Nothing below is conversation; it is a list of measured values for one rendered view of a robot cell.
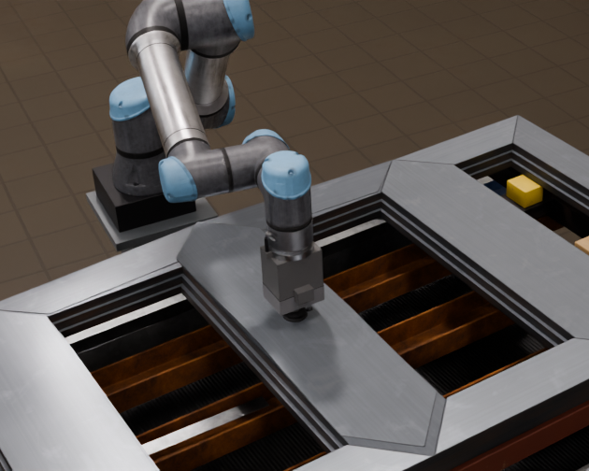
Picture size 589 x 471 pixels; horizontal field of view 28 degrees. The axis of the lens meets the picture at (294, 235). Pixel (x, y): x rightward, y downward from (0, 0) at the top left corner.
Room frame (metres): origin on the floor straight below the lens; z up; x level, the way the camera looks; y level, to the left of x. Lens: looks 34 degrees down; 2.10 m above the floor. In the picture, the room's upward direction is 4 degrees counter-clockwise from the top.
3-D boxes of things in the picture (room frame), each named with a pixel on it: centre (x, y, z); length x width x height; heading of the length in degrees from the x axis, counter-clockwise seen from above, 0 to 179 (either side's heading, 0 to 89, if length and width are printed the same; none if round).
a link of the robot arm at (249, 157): (1.68, 0.05, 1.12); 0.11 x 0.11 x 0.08; 15
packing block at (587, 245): (1.83, -0.57, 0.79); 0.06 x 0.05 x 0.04; 29
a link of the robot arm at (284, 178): (1.59, 0.01, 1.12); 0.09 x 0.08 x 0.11; 15
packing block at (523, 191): (2.07, -0.48, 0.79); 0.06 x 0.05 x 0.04; 29
